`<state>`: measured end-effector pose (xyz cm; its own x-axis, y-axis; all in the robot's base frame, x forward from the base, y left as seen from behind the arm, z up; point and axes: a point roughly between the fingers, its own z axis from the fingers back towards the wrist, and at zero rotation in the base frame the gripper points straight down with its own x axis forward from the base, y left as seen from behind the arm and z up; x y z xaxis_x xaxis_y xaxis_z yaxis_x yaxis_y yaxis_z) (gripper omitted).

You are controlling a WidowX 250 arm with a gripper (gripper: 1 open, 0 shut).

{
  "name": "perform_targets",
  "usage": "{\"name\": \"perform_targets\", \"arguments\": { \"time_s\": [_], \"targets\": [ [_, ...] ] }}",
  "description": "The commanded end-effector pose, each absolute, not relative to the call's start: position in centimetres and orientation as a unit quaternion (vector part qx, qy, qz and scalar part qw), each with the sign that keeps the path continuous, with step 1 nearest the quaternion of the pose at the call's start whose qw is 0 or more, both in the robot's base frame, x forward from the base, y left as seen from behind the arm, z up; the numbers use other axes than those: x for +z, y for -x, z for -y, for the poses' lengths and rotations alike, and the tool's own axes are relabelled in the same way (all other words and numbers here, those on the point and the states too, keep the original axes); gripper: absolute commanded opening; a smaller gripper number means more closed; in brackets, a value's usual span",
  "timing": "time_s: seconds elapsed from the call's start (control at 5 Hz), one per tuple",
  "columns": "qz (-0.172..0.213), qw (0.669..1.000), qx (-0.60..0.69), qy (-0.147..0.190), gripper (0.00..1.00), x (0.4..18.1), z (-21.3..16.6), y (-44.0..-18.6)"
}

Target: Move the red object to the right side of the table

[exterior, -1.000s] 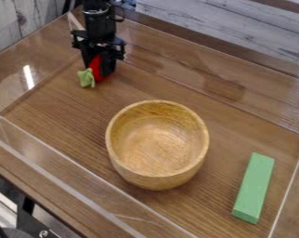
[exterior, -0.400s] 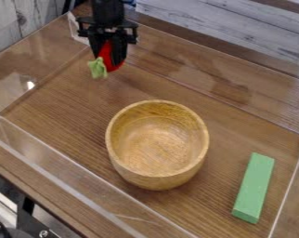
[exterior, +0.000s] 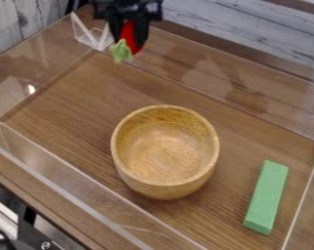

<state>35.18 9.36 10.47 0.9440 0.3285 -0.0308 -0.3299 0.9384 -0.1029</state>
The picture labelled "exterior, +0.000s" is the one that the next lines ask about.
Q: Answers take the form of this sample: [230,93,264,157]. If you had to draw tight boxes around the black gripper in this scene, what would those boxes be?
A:
[92,0,164,47]

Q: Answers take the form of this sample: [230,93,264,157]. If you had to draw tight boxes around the red plush strawberry toy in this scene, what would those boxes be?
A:
[109,20,143,63]

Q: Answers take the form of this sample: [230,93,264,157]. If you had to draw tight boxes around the wooden bowl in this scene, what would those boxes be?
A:
[111,104,220,200]

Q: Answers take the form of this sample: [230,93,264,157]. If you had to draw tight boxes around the clear acrylic tray walls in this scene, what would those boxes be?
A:
[0,10,314,250]

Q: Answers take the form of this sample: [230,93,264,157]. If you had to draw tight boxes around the green rectangular block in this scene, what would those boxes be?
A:
[243,160,288,235]

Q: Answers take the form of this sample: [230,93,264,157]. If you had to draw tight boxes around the black table leg bracket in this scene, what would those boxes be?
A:
[17,207,64,250]

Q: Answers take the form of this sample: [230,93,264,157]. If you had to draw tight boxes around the black cable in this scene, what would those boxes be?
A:
[0,226,13,243]

